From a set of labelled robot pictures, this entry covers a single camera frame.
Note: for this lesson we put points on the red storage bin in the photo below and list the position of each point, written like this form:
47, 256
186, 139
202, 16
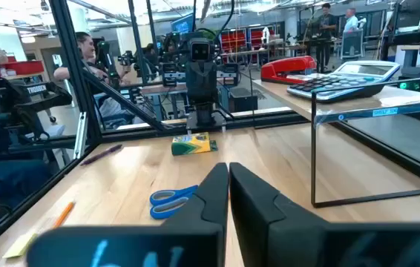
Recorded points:
24, 67

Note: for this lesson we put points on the grey office chair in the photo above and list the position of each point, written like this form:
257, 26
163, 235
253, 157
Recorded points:
351, 44

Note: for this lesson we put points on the black neighbouring robot arm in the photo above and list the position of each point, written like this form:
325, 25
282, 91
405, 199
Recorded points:
35, 89

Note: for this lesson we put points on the orange pencil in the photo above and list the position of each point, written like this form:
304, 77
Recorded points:
63, 215

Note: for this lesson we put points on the red stapler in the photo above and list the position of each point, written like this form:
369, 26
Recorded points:
288, 68

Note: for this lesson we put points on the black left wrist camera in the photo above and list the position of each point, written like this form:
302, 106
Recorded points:
200, 50

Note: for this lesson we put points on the yellow eraser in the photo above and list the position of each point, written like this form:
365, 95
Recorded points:
20, 244

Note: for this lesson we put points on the purple pen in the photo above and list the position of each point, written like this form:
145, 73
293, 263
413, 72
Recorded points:
102, 154

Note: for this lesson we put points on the white calculator grey keys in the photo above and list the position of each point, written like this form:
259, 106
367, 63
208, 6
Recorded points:
343, 83

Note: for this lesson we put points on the red parts bin rack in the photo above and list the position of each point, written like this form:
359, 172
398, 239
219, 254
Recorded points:
233, 40
258, 37

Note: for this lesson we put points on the background wooden work table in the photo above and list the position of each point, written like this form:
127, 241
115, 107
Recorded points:
161, 89

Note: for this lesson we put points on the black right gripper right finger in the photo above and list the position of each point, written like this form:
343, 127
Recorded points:
262, 222

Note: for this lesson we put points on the wooden shelf black metal frame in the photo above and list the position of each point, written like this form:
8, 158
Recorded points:
299, 100

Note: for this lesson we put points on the silver frame bracket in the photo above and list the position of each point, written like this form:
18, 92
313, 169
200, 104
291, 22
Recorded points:
81, 135

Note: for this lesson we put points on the yellow green crayon box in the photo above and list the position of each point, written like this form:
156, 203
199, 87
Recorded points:
191, 144

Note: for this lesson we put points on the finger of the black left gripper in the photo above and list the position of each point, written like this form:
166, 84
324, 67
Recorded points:
194, 83
209, 83

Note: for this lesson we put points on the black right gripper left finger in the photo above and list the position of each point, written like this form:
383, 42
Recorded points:
210, 200

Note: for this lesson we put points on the black floor box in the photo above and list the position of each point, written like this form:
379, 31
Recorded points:
242, 99

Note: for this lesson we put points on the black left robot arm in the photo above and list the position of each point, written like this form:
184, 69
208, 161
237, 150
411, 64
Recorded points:
204, 115

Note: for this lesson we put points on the blue monitor screen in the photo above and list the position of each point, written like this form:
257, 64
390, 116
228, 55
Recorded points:
182, 24

